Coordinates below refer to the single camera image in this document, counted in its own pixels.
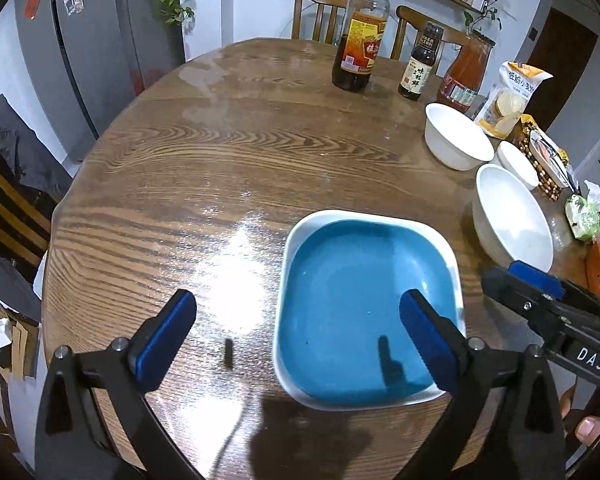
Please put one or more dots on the wooden dining chair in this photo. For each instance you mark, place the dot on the wooden dining chair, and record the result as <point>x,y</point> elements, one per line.
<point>320,10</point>
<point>405,30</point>

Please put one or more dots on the small dark soy sauce bottle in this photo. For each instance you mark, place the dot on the small dark soy sauce bottle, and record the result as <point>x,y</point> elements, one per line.
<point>420,70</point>

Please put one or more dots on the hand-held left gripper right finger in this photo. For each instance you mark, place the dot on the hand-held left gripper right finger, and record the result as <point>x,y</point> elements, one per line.
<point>427,340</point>

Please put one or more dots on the tall vinegar bottle yellow cap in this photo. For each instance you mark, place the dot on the tall vinegar bottle yellow cap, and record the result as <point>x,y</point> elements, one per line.
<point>360,45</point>

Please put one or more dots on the blue square plate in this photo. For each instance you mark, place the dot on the blue square plate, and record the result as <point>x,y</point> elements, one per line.
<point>350,290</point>

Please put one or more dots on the wooden chair with jacket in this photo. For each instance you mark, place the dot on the wooden chair with jacket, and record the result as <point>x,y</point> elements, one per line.
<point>10,215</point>

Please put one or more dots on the dark grey jacket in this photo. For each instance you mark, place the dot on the dark grey jacket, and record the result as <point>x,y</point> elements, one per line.
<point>15,145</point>

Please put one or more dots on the brown wooden door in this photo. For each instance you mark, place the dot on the brown wooden door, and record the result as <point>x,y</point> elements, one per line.
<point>560,70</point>

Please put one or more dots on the cardboard pieces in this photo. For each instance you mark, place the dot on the cardboard pieces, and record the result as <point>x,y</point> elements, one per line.
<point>17,345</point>

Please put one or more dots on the medium white bowl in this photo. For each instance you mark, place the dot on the medium white bowl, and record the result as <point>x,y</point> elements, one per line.
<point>455,132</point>

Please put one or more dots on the green packet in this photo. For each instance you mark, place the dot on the green packet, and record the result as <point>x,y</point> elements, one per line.
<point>582,215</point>

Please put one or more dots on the beaded wooden trivet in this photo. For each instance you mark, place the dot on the beaded wooden trivet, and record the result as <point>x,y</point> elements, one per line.
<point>548,186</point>

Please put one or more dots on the red sauce glass jar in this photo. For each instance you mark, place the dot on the red sauce glass jar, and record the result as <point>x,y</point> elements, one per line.
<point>462,75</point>

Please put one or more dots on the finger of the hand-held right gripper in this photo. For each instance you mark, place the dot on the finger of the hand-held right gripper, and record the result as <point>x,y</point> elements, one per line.
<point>537,277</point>
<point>510,292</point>

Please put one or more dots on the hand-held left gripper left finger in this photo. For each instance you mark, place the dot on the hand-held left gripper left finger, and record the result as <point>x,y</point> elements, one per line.
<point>167,340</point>

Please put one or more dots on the person's right hand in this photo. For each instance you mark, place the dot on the person's right hand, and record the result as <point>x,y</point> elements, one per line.
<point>589,428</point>

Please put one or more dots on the grey refrigerator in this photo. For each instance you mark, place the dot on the grey refrigerator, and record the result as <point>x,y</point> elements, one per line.
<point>105,60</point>

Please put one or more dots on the small white bowl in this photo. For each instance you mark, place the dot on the small white bowl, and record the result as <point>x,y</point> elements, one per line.
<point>517,160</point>

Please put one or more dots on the large white bowl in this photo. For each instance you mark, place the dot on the large white bowl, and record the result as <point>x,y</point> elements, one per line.
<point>510,220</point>

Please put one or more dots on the white flour bag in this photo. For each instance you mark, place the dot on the white flour bag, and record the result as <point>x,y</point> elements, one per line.
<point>510,105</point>

